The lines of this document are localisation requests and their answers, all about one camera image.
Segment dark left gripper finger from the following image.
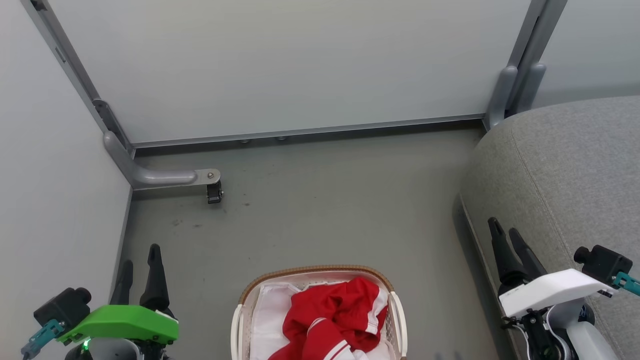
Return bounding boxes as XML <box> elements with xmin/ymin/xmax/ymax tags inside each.
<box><xmin>139</xmin><ymin>243</ymin><xmax>175</xmax><ymax>318</ymax></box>
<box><xmin>109</xmin><ymin>259</ymin><xmax>135</xmax><ymax>306</ymax></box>

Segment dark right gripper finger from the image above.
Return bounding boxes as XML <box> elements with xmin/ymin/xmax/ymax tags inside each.
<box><xmin>487</xmin><ymin>216</ymin><xmax>529</xmax><ymax>296</ymax></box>
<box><xmin>508</xmin><ymin>227</ymin><xmax>549</xmax><ymax>279</ymax></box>

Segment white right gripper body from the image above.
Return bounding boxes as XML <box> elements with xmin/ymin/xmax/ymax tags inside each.
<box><xmin>498</xmin><ymin>268</ymin><xmax>619</xmax><ymax>331</ymax></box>

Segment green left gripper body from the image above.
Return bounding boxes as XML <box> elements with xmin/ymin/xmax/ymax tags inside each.
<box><xmin>56</xmin><ymin>304</ymin><xmax>180</xmax><ymax>360</ymax></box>

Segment red and white garment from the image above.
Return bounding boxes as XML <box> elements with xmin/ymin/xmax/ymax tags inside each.
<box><xmin>268</xmin><ymin>277</ymin><xmax>390</xmax><ymax>360</ymax></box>

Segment grey fabric sofa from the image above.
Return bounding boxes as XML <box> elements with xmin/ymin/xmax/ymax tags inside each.
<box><xmin>458</xmin><ymin>95</ymin><xmax>640</xmax><ymax>360</ymax></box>

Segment grey partition foot with plate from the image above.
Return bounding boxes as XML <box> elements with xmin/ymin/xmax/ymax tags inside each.
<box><xmin>103</xmin><ymin>130</ymin><xmax>222</xmax><ymax>191</ymax></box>

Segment white basket liner cloth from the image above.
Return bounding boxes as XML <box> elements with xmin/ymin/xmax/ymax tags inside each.
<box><xmin>248</xmin><ymin>281</ymin><xmax>397</xmax><ymax>360</ymax></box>

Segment cream laundry basket brown rim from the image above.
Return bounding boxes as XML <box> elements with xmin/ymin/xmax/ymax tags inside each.
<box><xmin>230</xmin><ymin>264</ymin><xmax>409</xmax><ymax>360</ymax></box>

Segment teal right camera connector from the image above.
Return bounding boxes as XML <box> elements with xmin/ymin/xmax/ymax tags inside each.
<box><xmin>610</xmin><ymin>271</ymin><xmax>640</xmax><ymax>298</ymax></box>

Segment teal camera connector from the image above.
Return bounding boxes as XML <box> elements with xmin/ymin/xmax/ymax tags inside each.
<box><xmin>20</xmin><ymin>319</ymin><xmax>66</xmax><ymax>360</ymax></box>
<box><xmin>610</xmin><ymin>271</ymin><xmax>640</xmax><ymax>298</ymax></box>

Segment teal left camera connector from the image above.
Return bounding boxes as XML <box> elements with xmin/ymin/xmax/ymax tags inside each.
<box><xmin>20</xmin><ymin>319</ymin><xmax>66</xmax><ymax>360</ymax></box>

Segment grey partition post rounded feet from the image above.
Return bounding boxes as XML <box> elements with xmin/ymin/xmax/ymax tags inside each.
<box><xmin>482</xmin><ymin>0</ymin><xmax>569</xmax><ymax>132</ymax></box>

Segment grey partition bottom rail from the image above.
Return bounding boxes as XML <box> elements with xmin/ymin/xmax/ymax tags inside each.
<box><xmin>131</xmin><ymin>113</ymin><xmax>486</xmax><ymax>150</ymax></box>

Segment grey partition post with hinge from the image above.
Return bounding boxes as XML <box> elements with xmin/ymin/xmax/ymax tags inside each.
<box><xmin>20</xmin><ymin>0</ymin><xmax>136</xmax><ymax>157</ymax></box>

